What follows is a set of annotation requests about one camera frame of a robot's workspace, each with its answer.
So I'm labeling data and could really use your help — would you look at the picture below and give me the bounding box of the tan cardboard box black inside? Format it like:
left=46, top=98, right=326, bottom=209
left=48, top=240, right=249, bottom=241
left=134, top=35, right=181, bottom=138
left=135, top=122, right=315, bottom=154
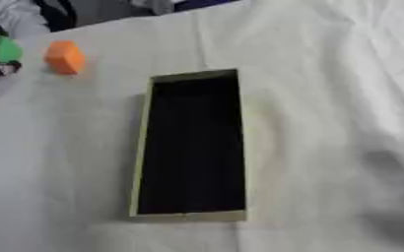
left=126, top=67, right=250, bottom=222

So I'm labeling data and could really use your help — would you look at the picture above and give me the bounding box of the orange block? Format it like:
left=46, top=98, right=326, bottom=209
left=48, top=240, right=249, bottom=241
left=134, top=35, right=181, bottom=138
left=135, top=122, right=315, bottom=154
left=41, top=39, right=89, bottom=77

